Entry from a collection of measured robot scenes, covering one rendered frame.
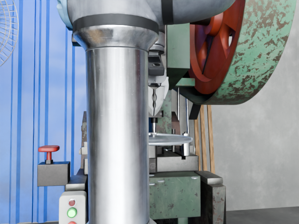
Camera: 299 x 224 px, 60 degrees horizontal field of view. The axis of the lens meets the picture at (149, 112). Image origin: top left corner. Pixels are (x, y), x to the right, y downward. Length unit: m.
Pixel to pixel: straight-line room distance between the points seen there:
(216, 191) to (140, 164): 0.63
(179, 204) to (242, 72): 0.53
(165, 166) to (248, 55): 0.51
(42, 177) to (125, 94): 0.64
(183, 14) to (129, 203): 0.25
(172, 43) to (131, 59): 0.77
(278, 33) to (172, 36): 0.39
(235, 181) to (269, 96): 0.89
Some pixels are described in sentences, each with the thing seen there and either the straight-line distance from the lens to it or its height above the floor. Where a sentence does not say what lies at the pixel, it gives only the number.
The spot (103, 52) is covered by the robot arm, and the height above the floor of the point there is 0.93.
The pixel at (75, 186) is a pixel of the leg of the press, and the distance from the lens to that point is 0.90.
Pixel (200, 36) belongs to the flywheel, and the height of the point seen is 1.31.
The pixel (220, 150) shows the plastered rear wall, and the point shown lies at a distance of 2.55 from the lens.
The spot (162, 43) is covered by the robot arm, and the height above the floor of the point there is 1.08.
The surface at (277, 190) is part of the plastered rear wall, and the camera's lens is 2.91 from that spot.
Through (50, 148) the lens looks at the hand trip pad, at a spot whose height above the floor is 0.76.
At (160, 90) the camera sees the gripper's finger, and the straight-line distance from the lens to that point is 0.79.
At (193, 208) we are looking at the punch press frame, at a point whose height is 0.53.
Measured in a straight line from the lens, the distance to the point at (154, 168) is 0.99.
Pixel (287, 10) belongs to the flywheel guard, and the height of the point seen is 1.21.
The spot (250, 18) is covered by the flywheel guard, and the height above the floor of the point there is 1.18.
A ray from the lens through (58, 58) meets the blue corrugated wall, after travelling 2.35.
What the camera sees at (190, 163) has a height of 0.68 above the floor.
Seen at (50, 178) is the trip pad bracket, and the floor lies 0.66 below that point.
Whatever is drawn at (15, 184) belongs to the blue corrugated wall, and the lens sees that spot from 2.39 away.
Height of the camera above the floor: 0.85
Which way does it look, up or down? 2 degrees up
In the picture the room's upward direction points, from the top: straight up
